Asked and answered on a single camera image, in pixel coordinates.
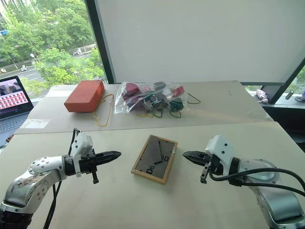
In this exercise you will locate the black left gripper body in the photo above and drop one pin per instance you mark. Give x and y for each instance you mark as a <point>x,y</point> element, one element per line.
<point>88,164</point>

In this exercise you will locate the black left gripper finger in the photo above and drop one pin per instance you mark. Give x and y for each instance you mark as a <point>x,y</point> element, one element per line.
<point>108,153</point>
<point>106,159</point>

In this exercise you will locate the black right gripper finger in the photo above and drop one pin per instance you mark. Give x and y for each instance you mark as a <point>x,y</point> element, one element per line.
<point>194,154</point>
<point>197,161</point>

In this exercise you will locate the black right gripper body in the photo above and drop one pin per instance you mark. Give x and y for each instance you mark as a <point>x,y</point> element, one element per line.
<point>213,165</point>

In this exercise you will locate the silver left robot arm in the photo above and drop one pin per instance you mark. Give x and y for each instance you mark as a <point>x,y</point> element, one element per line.
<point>35,183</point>

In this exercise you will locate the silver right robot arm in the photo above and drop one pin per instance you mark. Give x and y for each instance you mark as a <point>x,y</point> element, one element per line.
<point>274,202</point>

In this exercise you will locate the laptop computer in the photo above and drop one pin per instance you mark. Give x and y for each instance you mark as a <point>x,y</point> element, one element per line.
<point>12,105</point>

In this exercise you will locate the dark green pouch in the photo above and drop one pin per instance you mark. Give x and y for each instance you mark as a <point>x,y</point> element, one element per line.
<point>176,105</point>

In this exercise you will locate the orange rectangular box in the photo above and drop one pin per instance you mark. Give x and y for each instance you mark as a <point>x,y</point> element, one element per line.
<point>84,96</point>

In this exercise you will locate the red pouch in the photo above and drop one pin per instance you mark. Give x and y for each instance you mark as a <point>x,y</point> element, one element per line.
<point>179,91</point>

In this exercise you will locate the maroon pouch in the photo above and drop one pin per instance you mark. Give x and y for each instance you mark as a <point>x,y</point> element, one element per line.
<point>130,88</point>

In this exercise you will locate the clear plastic bag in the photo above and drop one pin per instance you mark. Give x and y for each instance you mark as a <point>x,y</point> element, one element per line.
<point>150,99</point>

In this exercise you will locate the dark grey pouch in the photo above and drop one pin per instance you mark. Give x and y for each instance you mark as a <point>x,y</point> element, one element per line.
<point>159,85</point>

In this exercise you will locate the pink folded umbrella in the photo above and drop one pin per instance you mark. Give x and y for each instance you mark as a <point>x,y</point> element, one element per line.
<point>262,95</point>

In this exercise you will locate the black slanted window beam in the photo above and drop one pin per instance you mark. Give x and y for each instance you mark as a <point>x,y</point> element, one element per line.
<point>286,83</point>

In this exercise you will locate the black window pillar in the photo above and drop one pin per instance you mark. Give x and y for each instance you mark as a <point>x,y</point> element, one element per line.
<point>101,43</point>

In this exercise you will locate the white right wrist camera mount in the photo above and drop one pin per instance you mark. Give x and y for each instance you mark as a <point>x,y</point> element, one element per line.
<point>220,148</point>

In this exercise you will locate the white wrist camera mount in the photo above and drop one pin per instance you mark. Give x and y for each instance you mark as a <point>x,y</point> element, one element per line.
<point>82,145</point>
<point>220,148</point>

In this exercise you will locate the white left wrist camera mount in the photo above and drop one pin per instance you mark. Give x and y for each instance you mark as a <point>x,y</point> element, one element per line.
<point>82,145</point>

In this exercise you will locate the wooden picture frame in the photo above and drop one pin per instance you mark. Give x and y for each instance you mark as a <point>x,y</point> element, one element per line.
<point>155,159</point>

